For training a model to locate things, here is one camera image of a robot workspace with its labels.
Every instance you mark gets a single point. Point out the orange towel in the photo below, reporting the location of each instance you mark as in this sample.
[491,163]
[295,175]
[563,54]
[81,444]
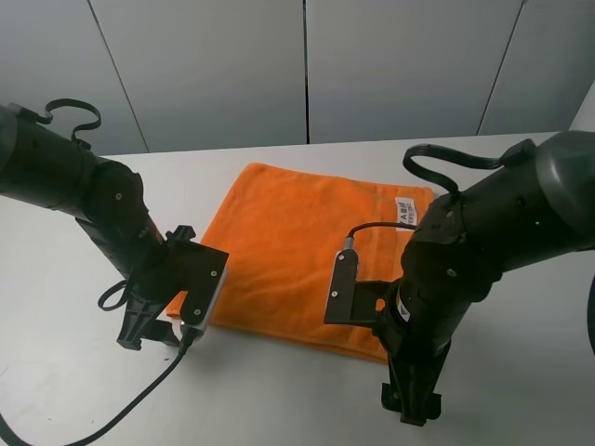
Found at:
[282,230]

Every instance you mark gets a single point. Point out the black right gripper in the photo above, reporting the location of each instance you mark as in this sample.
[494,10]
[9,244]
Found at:
[416,336]

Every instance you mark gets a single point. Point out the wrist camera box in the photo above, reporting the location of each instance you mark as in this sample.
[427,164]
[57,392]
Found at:
[205,270]
[349,301]

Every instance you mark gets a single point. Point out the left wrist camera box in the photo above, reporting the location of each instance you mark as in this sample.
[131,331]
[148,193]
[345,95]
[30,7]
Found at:
[205,270]

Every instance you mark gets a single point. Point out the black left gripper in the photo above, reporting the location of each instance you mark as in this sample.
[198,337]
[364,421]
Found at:
[160,268]

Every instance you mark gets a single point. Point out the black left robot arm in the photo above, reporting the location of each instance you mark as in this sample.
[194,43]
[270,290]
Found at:
[105,198]

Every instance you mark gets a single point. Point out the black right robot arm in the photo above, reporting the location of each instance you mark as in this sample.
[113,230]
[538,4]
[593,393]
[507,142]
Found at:
[532,203]

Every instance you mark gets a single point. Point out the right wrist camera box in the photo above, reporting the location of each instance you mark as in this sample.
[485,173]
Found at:
[349,301]

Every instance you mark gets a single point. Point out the white towel label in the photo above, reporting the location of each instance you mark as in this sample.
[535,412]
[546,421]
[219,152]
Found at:
[406,211]

